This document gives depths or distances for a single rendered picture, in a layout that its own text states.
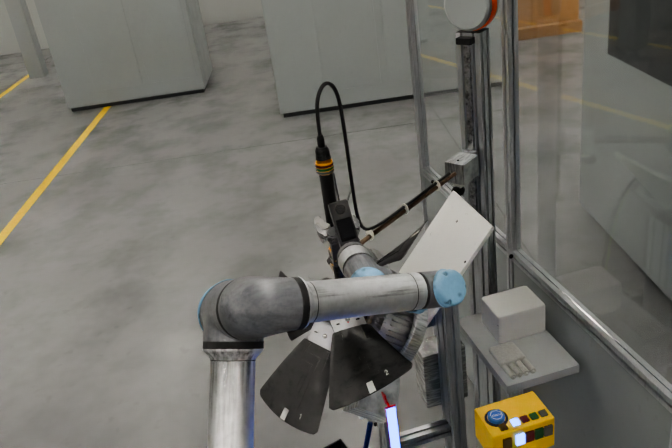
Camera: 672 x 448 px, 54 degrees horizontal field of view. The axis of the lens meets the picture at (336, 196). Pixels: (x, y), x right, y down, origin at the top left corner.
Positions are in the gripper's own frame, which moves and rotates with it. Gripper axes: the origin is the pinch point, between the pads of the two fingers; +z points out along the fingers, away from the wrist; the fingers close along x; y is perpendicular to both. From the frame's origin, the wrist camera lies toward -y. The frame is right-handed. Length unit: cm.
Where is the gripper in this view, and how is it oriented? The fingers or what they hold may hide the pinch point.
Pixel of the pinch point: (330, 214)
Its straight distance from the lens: 168.6
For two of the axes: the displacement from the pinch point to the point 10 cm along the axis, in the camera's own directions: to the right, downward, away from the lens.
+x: 9.6, -2.2, 1.8
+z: -2.6, -3.9, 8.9
